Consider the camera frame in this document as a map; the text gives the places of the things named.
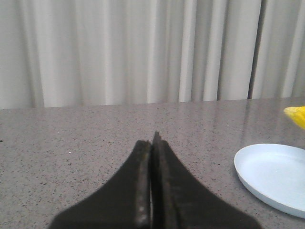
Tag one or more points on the yellow corn cob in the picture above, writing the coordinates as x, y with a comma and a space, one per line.
297, 115

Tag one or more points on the white pleated curtain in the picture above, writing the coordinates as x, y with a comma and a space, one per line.
57, 53

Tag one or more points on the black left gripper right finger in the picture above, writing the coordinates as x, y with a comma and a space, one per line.
180, 201

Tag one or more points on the light blue round plate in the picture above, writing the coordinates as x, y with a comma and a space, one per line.
275, 174

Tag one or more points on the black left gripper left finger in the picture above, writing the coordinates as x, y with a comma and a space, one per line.
123, 202

